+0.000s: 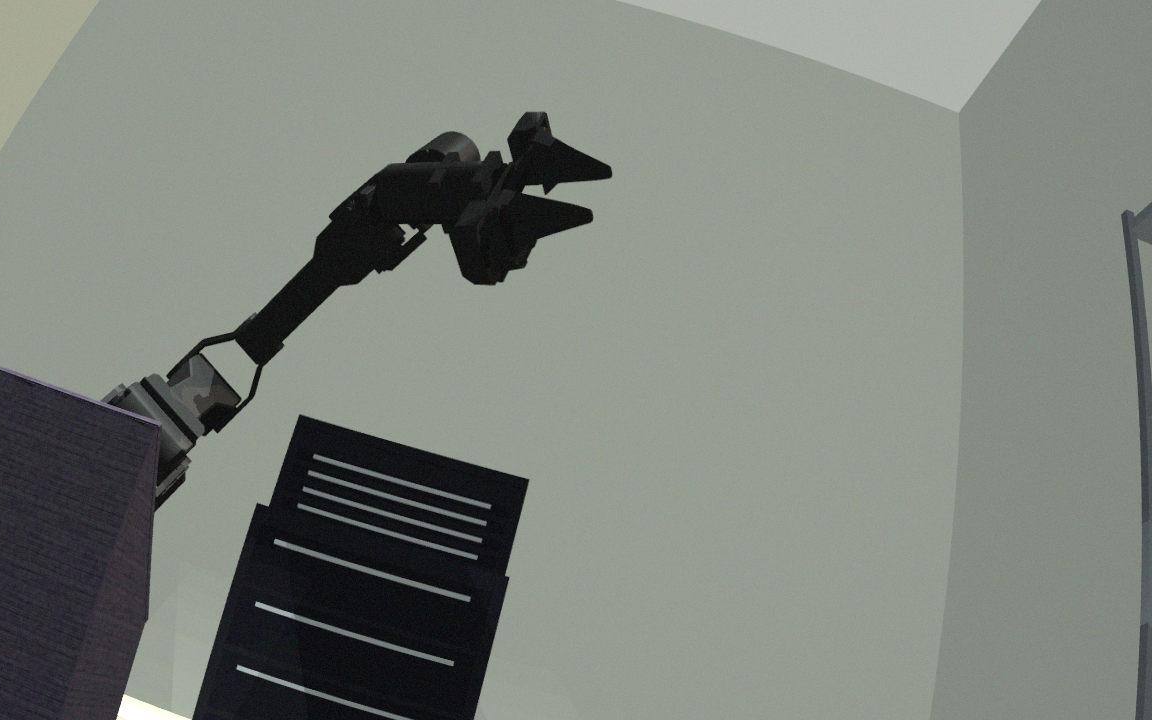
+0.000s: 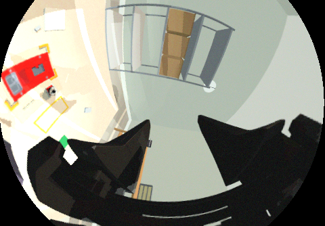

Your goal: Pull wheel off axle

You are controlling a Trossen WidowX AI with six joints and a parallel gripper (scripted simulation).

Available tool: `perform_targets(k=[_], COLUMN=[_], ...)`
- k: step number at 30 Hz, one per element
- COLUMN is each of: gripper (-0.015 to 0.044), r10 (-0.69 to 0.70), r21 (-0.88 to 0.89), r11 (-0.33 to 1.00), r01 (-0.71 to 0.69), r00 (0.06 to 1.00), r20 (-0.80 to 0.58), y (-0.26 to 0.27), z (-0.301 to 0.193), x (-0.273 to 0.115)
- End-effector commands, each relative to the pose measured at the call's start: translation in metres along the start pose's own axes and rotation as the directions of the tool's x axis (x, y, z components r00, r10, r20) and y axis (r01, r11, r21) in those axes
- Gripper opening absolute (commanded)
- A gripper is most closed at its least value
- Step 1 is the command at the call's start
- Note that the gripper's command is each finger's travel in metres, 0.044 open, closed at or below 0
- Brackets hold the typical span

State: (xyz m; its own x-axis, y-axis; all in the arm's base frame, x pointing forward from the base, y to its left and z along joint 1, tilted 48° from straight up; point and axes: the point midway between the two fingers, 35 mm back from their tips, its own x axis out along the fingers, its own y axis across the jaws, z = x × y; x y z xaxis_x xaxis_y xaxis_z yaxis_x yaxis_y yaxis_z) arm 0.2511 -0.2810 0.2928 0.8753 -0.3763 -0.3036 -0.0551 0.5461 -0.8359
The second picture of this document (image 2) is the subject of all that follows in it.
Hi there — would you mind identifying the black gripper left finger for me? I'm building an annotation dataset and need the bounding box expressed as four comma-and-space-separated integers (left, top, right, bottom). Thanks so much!
67, 119, 151, 194

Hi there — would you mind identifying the black and grey wheel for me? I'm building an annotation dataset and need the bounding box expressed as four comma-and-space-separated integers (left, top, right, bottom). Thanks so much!
49, 86, 58, 96

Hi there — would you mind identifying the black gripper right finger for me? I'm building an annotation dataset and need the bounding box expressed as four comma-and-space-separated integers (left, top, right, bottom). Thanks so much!
198, 115, 285, 186

